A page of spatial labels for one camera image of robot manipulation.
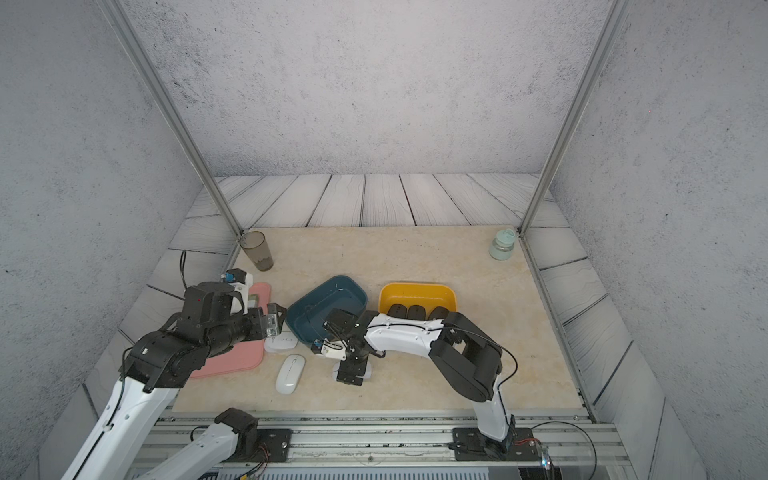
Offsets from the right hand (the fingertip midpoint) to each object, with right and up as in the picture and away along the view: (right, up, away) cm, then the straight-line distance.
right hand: (351, 364), depth 84 cm
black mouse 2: (+19, +13, +10) cm, 25 cm away
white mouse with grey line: (-4, -2, 0) cm, 5 cm away
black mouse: (+13, +13, +11) cm, 22 cm away
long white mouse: (-17, -2, -2) cm, 17 cm away
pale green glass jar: (+50, +34, +22) cm, 64 cm away
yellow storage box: (+23, +17, +17) cm, 33 cm away
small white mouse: (-22, +5, +4) cm, 23 cm away
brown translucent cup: (-38, +35, +23) cm, 56 cm away
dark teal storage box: (-16, +12, +13) cm, 24 cm away
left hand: (-15, +17, -16) cm, 28 cm away
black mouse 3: (+26, +12, +11) cm, 31 cm away
